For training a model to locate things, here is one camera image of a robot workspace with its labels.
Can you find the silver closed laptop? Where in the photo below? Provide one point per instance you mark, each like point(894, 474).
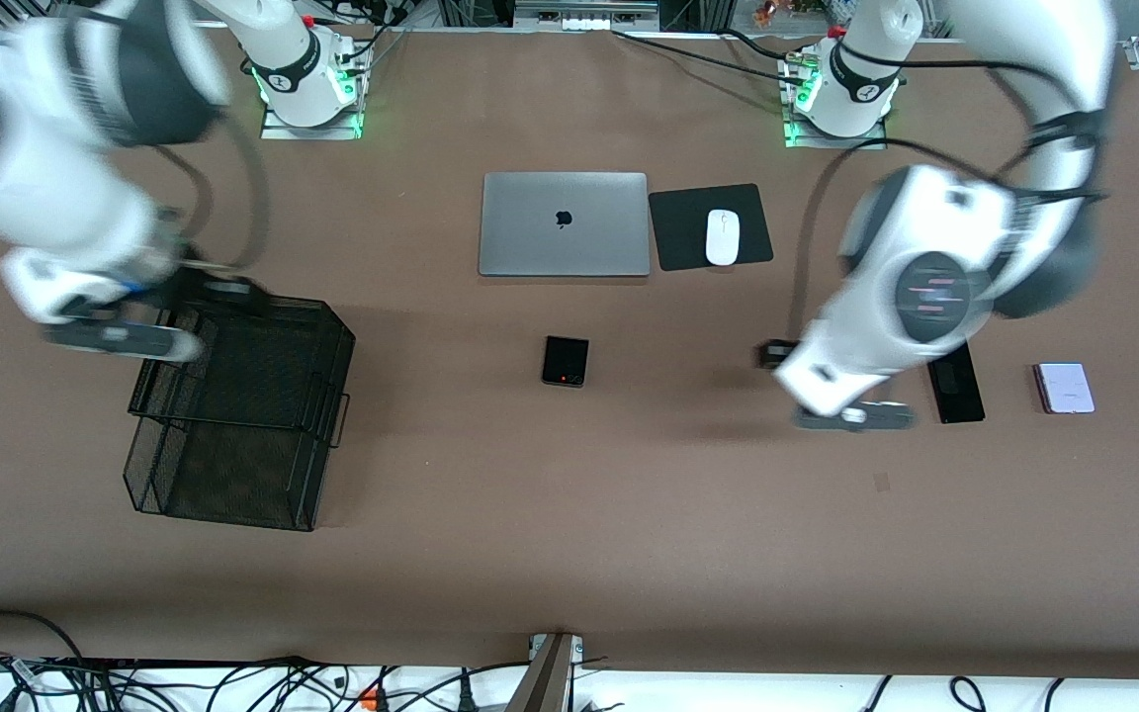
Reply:
point(565, 222)

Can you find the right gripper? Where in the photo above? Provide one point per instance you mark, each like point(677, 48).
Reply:
point(206, 293)

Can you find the black flip phone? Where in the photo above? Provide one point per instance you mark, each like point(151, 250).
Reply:
point(566, 361)

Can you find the long black phone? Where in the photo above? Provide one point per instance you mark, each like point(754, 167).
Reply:
point(960, 391)

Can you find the black mesh two-tier tray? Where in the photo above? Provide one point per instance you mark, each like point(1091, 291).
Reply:
point(253, 425)

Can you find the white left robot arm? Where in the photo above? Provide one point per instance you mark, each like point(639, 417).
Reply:
point(935, 287)

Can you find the black mouse pad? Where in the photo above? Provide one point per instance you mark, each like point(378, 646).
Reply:
point(678, 227)

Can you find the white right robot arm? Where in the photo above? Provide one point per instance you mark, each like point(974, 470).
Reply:
point(36, 188)

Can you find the lilac flip phone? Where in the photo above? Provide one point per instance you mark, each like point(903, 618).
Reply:
point(1064, 388)

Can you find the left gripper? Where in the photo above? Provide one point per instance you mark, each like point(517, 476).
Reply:
point(779, 354)

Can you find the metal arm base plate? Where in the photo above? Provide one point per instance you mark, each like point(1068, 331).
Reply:
point(876, 143)
point(278, 132)

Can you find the white computer mouse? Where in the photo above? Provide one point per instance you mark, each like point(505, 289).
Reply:
point(722, 237)

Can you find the white power strip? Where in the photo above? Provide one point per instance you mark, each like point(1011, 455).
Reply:
point(579, 20)

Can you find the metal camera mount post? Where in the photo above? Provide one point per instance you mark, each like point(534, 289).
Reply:
point(545, 682)

